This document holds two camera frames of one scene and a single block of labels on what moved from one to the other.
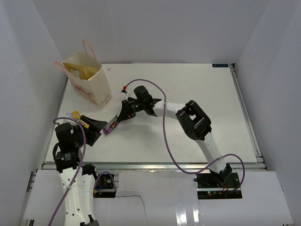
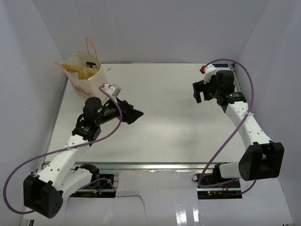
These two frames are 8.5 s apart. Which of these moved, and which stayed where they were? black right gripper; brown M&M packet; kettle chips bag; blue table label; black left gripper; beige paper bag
Moved: brown M&M packet; black right gripper; black left gripper
Stayed: blue table label; kettle chips bag; beige paper bag
